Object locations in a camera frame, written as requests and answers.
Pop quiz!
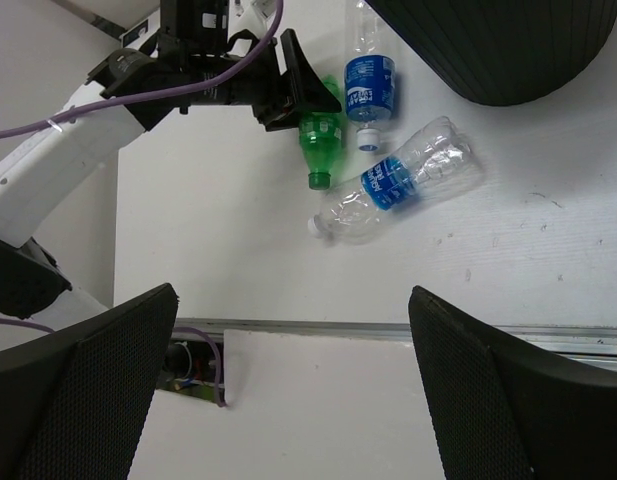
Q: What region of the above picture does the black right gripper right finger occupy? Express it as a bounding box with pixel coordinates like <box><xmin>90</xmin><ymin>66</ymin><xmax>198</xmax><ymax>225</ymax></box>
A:
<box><xmin>408</xmin><ymin>286</ymin><xmax>617</xmax><ymax>479</ymax></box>

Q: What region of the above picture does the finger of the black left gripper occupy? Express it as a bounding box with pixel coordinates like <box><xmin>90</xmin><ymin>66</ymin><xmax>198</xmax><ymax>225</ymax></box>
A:
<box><xmin>281</xmin><ymin>29</ymin><xmax>341</xmax><ymax>114</ymax></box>

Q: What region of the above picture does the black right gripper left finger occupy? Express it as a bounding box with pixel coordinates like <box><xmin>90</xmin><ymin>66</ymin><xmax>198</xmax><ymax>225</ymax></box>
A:
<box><xmin>0</xmin><ymin>284</ymin><xmax>178</xmax><ymax>479</ymax></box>

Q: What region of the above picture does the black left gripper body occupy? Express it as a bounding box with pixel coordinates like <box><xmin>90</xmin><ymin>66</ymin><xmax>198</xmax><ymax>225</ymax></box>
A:
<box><xmin>87</xmin><ymin>1</ymin><xmax>301</xmax><ymax>132</ymax></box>

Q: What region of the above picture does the green plastic soda bottle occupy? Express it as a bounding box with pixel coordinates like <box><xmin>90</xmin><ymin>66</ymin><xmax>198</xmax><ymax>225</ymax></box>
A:
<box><xmin>297</xmin><ymin>73</ymin><xmax>347</xmax><ymax>192</ymax></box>

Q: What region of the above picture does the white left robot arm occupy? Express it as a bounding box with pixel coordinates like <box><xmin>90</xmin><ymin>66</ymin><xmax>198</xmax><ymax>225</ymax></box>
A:
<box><xmin>0</xmin><ymin>1</ymin><xmax>341</xmax><ymax>333</ymax></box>

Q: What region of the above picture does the dark green ribbed bin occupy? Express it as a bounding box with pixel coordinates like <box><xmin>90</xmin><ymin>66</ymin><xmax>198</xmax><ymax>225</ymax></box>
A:
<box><xmin>370</xmin><ymin>0</ymin><xmax>617</xmax><ymax>107</ymax></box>

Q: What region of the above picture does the blue label Pocari bottle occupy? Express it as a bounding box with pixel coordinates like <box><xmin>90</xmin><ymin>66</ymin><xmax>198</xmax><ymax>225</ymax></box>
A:
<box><xmin>344</xmin><ymin>1</ymin><xmax>397</xmax><ymax>152</ymax></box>

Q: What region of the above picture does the clear Aquafina water bottle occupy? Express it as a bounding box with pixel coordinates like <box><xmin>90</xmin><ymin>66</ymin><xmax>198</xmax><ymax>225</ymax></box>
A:
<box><xmin>308</xmin><ymin>116</ymin><xmax>485</xmax><ymax>244</ymax></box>

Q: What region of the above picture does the aluminium table edge rail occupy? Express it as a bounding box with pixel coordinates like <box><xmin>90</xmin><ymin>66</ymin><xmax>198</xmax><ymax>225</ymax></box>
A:
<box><xmin>173</xmin><ymin>318</ymin><xmax>617</xmax><ymax>372</ymax></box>

